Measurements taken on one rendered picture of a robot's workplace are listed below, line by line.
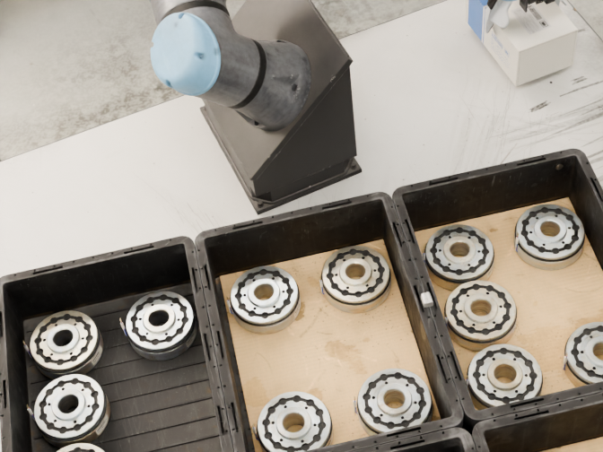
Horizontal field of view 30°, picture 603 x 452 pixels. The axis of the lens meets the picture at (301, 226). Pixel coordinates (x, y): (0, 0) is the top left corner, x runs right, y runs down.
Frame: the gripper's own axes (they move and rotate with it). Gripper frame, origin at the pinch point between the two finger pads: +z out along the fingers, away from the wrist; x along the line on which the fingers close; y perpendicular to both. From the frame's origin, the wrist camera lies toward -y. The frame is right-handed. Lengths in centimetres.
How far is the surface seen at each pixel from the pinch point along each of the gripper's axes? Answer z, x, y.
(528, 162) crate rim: -14.2, -22.1, 40.9
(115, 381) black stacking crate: -5, -91, 44
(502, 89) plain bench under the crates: 8.1, -7.4, 8.1
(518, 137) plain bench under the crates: 8.0, -10.6, 19.8
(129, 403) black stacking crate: -5, -90, 48
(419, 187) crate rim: -15, -39, 39
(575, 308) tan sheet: -5, -25, 62
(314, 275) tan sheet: -5, -58, 40
